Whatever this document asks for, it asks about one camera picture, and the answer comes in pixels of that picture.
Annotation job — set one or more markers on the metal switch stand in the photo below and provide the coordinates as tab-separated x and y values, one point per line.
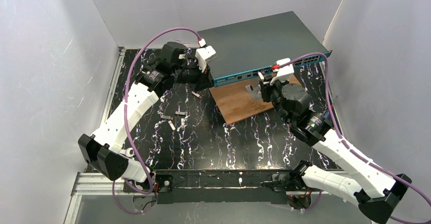
255	93

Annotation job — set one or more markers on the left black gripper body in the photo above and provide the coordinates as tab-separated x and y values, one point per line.
205	80

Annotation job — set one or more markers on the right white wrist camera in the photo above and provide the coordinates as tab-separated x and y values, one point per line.
282	71

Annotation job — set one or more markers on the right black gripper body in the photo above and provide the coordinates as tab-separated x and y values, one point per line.
266	90

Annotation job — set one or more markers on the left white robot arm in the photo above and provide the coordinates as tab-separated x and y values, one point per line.
102	149

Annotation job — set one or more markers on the wooden base board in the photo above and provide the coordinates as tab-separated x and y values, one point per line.
236	103

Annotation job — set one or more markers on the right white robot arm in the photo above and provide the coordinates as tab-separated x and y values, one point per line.
375	193

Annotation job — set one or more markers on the grey teal network switch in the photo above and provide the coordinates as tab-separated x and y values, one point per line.
247	48

